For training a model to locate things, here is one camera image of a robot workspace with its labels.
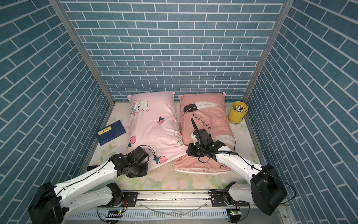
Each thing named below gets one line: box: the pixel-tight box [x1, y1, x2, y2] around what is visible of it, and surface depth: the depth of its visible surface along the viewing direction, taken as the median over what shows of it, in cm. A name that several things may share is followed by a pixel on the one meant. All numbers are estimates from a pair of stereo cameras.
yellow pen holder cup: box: [228, 101, 249, 125], surface depth 102 cm
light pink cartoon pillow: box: [126, 91, 189, 172], surface depth 91 cm
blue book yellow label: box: [95, 119, 127, 147], surface depth 102 cm
